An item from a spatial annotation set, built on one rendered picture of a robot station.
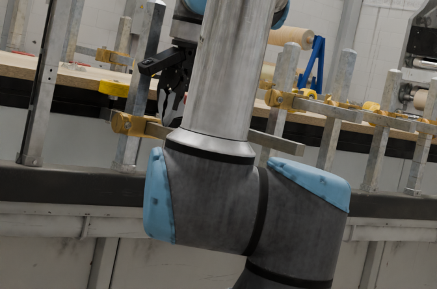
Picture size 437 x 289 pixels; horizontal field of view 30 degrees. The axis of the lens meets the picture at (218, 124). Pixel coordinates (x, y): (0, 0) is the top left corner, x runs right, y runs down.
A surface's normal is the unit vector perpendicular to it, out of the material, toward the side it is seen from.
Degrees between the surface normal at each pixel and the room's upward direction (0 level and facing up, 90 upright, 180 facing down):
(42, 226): 90
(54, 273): 90
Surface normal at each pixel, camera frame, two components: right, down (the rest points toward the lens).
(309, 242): 0.16, 0.11
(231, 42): -0.11, 0.05
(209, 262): 0.65, 0.19
